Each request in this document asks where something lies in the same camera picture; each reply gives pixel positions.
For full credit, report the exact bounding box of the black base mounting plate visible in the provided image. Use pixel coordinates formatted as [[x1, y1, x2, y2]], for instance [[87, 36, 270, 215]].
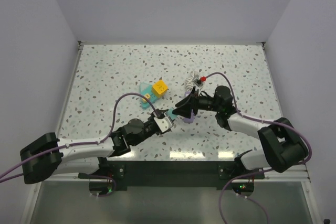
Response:
[[78, 159, 249, 191]]

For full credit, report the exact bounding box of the teal triangular socket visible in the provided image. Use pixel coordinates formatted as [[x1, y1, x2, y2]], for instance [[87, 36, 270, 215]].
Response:
[[139, 82, 159, 109]]

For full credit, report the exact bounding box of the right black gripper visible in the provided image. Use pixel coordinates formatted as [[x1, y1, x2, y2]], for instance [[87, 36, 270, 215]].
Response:
[[173, 87, 221, 119]]

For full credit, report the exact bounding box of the purple power strip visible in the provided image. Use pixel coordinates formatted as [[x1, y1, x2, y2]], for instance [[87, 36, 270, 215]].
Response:
[[183, 90, 196, 124]]

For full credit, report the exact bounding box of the teal small plug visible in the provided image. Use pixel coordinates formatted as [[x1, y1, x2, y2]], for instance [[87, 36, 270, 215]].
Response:
[[166, 108, 177, 121]]

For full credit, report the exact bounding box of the white coiled power cord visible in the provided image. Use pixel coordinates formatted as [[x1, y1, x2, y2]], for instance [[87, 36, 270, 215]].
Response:
[[183, 70, 200, 92]]

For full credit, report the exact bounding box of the yellow cube socket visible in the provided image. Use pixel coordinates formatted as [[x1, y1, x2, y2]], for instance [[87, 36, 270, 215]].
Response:
[[152, 80, 168, 98]]

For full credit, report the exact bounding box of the yellow small plug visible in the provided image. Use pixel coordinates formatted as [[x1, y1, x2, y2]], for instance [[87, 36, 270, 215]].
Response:
[[142, 93, 151, 104]]

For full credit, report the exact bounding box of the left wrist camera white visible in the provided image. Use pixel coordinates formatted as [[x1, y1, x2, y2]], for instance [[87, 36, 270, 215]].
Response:
[[154, 116, 174, 133]]

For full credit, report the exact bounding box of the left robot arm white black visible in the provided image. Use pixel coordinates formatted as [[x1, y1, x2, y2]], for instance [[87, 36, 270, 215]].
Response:
[[20, 110, 176, 184]]

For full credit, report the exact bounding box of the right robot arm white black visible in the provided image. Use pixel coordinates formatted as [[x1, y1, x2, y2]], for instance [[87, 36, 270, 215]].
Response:
[[173, 86, 309, 178]]

